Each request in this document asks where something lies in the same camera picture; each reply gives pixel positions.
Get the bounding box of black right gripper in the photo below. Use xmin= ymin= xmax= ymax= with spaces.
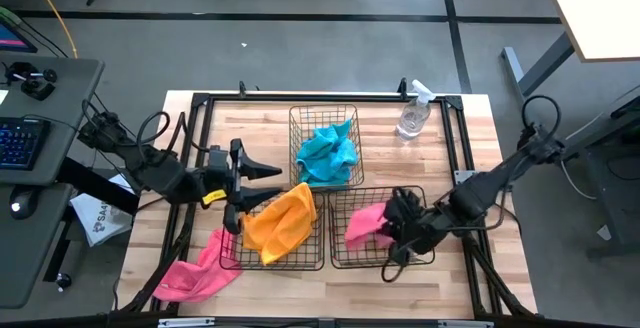
xmin=382 ymin=187 xmax=444 ymax=270

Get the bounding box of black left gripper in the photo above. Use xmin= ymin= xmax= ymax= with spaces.
xmin=203 ymin=137 xmax=284 ymax=236

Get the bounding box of pink microfiber towel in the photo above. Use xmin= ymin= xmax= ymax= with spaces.
xmin=343 ymin=201 xmax=397 ymax=252
xmin=152 ymin=227 xmax=245 ymax=303

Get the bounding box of orange microfiber towel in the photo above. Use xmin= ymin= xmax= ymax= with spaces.
xmin=241 ymin=181 xmax=318 ymax=266

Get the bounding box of clear spray bottle white trigger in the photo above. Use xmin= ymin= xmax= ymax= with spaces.
xmin=394 ymin=78 xmax=437 ymax=143

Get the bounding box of white printed bag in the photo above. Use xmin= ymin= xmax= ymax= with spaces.
xmin=69 ymin=173 xmax=137 ymax=248

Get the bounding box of grey table leg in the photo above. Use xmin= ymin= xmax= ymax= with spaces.
xmin=501 ymin=31 xmax=576 ymax=99

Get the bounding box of grey side desk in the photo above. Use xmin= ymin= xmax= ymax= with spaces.
xmin=0 ymin=55 xmax=106 ymax=310

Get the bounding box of black computer mouse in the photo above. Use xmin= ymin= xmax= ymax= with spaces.
xmin=8 ymin=187 xmax=40 ymax=220

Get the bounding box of black backlit keyboard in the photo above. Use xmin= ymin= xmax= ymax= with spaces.
xmin=0 ymin=116 xmax=52 ymax=172

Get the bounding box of black clamp device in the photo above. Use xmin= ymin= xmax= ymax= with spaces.
xmin=3 ymin=61 xmax=59 ymax=102

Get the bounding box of computer monitor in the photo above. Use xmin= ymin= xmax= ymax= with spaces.
xmin=0 ymin=15 xmax=39 ymax=54

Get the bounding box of white table top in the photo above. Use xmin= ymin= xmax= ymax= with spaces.
xmin=539 ymin=0 xmax=640 ymax=63

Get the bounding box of wide black wire basket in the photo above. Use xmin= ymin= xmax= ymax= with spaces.
xmin=327 ymin=185 xmax=436 ymax=270
xmin=218 ymin=187 xmax=326 ymax=272

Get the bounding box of narrow black wire basket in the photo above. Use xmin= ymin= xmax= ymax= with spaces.
xmin=288 ymin=103 xmax=365 ymax=190

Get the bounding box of silver metal bracket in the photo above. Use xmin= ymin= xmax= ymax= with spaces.
xmin=453 ymin=169 xmax=477 ymax=187

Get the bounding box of black aluminium table frame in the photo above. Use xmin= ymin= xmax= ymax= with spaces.
xmin=112 ymin=80 xmax=539 ymax=322

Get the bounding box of white cable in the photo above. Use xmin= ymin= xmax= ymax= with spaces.
xmin=558 ymin=111 xmax=607 ymax=202

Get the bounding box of yellow cable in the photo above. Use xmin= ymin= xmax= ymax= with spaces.
xmin=24 ymin=0 xmax=80 ymax=59

